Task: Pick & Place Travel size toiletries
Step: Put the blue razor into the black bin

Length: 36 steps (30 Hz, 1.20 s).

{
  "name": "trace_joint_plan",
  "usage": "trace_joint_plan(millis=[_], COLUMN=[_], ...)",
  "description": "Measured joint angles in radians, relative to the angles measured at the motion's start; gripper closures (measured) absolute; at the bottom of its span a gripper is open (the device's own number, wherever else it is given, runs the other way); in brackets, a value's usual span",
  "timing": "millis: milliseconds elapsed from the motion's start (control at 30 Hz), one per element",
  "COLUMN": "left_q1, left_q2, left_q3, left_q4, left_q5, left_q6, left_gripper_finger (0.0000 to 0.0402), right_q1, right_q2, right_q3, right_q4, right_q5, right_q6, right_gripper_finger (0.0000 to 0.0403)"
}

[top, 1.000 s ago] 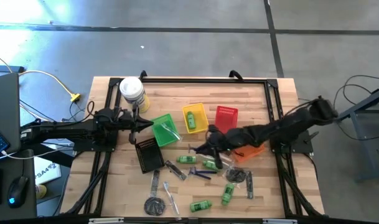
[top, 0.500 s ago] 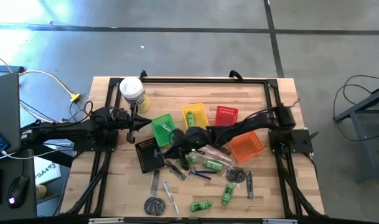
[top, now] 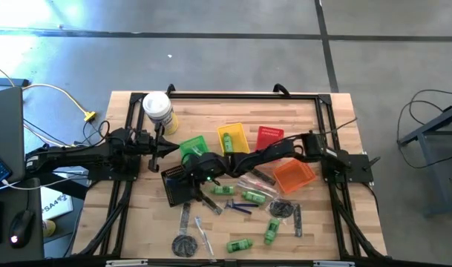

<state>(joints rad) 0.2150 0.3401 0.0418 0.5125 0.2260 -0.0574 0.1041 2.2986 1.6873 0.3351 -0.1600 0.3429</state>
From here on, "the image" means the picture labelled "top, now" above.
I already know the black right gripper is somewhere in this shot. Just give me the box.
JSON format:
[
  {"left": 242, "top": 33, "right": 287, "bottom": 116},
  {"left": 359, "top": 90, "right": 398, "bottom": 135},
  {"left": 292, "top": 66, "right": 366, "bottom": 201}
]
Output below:
[{"left": 182, "top": 151, "right": 231, "bottom": 196}]

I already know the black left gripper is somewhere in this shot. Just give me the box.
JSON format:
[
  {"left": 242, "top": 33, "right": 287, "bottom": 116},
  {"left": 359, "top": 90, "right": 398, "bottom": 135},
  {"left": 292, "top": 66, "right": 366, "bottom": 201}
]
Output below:
[{"left": 136, "top": 123, "right": 181, "bottom": 173}]

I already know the green travel bottle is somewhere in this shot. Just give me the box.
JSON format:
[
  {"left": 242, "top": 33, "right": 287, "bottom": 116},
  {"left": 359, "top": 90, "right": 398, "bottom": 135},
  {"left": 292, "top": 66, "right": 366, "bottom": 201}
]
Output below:
[
  {"left": 241, "top": 190, "right": 266, "bottom": 205},
  {"left": 222, "top": 132, "right": 234, "bottom": 154},
  {"left": 226, "top": 238, "right": 254, "bottom": 254},
  {"left": 209, "top": 185, "right": 235, "bottom": 196},
  {"left": 263, "top": 217, "right": 281, "bottom": 246}
]

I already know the round black item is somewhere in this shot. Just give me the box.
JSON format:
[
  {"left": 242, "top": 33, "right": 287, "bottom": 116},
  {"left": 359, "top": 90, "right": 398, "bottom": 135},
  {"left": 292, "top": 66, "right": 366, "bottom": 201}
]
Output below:
[
  {"left": 265, "top": 197, "right": 300, "bottom": 223},
  {"left": 171, "top": 233, "right": 199, "bottom": 258}
]

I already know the green plastic basket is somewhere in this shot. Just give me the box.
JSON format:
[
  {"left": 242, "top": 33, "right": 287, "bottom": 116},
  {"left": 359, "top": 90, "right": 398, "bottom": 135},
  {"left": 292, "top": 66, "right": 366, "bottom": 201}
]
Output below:
[{"left": 179, "top": 134, "right": 212, "bottom": 166}]

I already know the black plastic basket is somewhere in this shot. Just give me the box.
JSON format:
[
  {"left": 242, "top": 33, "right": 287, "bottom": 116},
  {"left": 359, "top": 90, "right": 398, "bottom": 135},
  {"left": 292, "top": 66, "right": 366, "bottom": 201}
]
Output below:
[{"left": 160, "top": 164, "right": 199, "bottom": 208}]

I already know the yellow Lysol wipes canister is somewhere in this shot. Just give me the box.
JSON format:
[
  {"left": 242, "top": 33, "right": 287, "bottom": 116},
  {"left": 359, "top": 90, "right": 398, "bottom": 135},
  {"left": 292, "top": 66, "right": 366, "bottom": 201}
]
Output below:
[{"left": 142, "top": 90, "right": 180, "bottom": 136}]

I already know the yellow plastic basket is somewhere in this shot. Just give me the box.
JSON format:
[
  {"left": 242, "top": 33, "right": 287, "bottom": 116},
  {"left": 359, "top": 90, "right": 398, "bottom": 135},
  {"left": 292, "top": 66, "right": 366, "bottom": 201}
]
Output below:
[{"left": 216, "top": 122, "right": 251, "bottom": 156}]

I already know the red plastic basket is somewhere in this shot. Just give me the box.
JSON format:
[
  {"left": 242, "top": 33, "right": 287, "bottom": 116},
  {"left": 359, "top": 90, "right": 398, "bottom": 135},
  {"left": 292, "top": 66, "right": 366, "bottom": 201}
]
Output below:
[{"left": 255, "top": 125, "right": 285, "bottom": 153}]

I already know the white power adapter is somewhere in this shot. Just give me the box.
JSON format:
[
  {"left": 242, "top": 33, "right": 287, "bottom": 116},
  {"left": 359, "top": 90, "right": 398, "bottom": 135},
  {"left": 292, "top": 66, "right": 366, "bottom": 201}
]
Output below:
[{"left": 56, "top": 169, "right": 88, "bottom": 181}]

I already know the orange plastic basket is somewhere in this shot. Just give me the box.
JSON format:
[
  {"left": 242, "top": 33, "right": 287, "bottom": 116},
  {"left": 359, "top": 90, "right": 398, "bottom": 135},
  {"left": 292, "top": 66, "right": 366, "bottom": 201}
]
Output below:
[{"left": 272, "top": 158, "right": 318, "bottom": 195}]

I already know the small yellow object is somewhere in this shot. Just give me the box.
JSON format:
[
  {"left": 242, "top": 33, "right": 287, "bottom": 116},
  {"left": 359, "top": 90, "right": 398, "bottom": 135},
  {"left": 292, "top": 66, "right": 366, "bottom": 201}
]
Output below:
[{"left": 42, "top": 219, "right": 56, "bottom": 238}]

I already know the black side desk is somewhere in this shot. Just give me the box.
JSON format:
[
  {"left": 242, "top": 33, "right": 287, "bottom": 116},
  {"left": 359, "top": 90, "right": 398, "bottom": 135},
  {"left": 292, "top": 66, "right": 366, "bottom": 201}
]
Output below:
[{"left": 0, "top": 177, "right": 45, "bottom": 263}]

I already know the grey laptop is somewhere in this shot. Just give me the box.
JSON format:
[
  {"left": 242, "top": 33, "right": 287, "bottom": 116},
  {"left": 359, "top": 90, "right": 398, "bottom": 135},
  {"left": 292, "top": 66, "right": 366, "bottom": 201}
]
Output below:
[{"left": 0, "top": 85, "right": 26, "bottom": 186}]

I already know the black computer mouse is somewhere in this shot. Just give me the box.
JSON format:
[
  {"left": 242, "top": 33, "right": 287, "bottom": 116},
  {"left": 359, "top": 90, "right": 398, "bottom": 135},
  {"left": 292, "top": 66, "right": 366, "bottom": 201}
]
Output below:
[{"left": 7, "top": 209, "right": 35, "bottom": 248}]

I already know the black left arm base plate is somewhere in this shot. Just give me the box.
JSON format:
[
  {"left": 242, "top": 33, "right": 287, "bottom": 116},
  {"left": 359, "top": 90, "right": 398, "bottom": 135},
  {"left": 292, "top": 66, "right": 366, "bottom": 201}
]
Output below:
[{"left": 86, "top": 162, "right": 142, "bottom": 182}]

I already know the yellow cable with plug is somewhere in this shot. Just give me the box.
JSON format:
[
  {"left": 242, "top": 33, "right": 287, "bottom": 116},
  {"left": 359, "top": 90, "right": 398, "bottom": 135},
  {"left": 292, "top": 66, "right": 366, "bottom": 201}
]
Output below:
[{"left": 21, "top": 83, "right": 97, "bottom": 123}]

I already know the silver edge bracket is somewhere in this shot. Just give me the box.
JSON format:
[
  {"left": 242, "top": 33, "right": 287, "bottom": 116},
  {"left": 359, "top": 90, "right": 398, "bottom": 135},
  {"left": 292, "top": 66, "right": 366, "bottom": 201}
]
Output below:
[
  {"left": 312, "top": 260, "right": 356, "bottom": 267},
  {"left": 105, "top": 259, "right": 148, "bottom": 267}
]

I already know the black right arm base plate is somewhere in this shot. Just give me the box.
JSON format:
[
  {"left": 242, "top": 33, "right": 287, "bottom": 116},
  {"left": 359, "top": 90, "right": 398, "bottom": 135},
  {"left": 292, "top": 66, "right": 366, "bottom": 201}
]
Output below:
[{"left": 321, "top": 151, "right": 375, "bottom": 185}]

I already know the blue-grey table frame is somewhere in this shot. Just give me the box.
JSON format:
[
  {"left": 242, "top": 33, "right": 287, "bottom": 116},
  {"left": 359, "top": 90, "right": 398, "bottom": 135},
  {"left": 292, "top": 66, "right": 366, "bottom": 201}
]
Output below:
[{"left": 398, "top": 102, "right": 452, "bottom": 218}]

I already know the black floor cable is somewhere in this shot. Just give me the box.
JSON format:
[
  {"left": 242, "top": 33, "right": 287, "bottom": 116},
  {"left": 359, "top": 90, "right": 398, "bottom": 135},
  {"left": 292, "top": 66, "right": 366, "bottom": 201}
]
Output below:
[{"left": 396, "top": 88, "right": 452, "bottom": 144}]

